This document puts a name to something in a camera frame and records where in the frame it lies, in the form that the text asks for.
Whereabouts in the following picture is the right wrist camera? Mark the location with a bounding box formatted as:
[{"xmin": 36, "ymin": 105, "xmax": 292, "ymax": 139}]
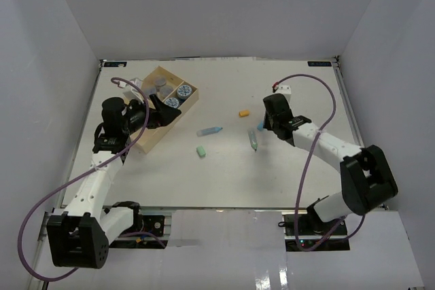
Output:
[{"xmin": 273, "ymin": 84, "xmax": 292, "ymax": 105}]

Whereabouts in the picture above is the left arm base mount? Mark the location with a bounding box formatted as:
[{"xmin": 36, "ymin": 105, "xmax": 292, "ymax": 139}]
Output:
[{"xmin": 139, "ymin": 211, "xmax": 171, "ymax": 240}]

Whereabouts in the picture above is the orange highlighter cap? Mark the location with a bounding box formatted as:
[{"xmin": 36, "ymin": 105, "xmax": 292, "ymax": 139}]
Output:
[{"xmin": 239, "ymin": 110, "xmax": 250, "ymax": 117}]

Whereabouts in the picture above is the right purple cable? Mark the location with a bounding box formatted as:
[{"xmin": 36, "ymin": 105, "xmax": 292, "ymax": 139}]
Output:
[{"xmin": 271, "ymin": 73, "xmax": 366, "ymax": 252}]

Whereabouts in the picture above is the blue highlighter pen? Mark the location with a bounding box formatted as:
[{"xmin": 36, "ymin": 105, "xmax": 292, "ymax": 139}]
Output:
[{"xmin": 196, "ymin": 126, "xmax": 222, "ymax": 137}]

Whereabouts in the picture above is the green highlighter pen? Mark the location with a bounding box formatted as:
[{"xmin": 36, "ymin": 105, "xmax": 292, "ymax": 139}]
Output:
[{"xmin": 247, "ymin": 128, "xmax": 258, "ymax": 151}]

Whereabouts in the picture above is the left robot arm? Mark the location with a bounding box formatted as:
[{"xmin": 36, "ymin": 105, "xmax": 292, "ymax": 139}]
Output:
[{"xmin": 47, "ymin": 94, "xmax": 181, "ymax": 269}]

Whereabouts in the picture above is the blue patterned jar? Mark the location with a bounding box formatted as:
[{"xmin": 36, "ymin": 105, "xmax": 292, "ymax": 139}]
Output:
[
  {"xmin": 176, "ymin": 84, "xmax": 193, "ymax": 101},
  {"xmin": 164, "ymin": 97, "xmax": 180, "ymax": 109}
]

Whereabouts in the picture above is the beige three-compartment tray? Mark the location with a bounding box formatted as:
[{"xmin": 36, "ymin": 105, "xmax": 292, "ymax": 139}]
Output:
[{"xmin": 131, "ymin": 66, "xmax": 199, "ymax": 153}]

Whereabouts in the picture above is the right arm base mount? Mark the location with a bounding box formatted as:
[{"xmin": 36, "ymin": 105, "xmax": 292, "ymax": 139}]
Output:
[{"xmin": 278, "ymin": 214, "xmax": 350, "ymax": 253}]

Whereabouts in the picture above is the green highlighter cap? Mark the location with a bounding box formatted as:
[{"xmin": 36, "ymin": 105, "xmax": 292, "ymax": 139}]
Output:
[{"xmin": 196, "ymin": 146, "xmax": 207, "ymax": 158}]

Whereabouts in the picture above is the blue patterned jar front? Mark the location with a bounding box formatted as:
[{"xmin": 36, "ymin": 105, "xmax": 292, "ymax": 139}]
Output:
[{"xmin": 164, "ymin": 97, "xmax": 180, "ymax": 109}]

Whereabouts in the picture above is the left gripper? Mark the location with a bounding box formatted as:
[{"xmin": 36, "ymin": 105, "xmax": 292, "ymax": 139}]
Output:
[{"xmin": 122, "ymin": 94, "xmax": 181, "ymax": 135}]

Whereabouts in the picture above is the purple cable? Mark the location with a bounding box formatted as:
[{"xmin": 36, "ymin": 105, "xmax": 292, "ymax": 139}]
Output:
[
  {"xmin": 271, "ymin": 73, "xmax": 366, "ymax": 252},
  {"xmin": 17, "ymin": 77, "xmax": 152, "ymax": 283}
]

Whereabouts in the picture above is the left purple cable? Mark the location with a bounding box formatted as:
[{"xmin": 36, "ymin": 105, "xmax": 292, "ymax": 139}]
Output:
[{"xmin": 17, "ymin": 77, "xmax": 152, "ymax": 283}]

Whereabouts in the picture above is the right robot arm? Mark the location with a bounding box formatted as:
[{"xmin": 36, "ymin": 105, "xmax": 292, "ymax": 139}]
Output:
[{"xmin": 263, "ymin": 93, "xmax": 398, "ymax": 235}]

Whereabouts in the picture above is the blue patterned jar back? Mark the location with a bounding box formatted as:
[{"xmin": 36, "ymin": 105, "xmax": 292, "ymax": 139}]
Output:
[{"xmin": 176, "ymin": 84, "xmax": 193, "ymax": 101}]

